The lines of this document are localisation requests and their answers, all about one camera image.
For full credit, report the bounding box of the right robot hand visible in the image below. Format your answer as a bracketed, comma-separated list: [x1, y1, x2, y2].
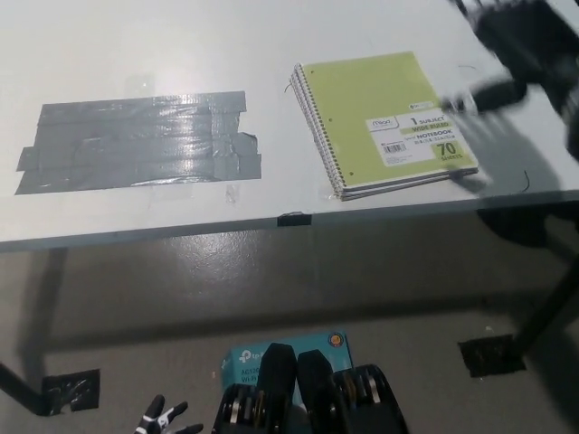
[441, 0, 579, 114]

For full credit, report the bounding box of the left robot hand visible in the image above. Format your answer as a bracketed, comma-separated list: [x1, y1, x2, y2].
[133, 394, 204, 434]

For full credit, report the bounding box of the green spiral notebook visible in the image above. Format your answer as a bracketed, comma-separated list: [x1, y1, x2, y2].
[296, 51, 479, 193]

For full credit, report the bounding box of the black floor tape patch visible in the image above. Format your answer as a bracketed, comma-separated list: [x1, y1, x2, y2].
[42, 369, 101, 413]
[457, 334, 528, 379]

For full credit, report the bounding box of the black table leg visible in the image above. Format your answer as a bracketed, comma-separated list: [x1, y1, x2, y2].
[0, 360, 49, 415]
[515, 243, 579, 358]

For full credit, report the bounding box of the teal router box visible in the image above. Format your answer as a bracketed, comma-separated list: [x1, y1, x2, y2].
[221, 328, 355, 403]

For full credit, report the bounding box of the purple spiral notebook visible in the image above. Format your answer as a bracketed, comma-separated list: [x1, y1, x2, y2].
[289, 67, 479, 203]

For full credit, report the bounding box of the black tape strip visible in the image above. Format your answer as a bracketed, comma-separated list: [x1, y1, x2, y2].
[277, 211, 313, 227]

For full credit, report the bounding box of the grey duct tape patch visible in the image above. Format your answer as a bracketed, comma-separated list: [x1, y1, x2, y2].
[14, 90, 263, 196]

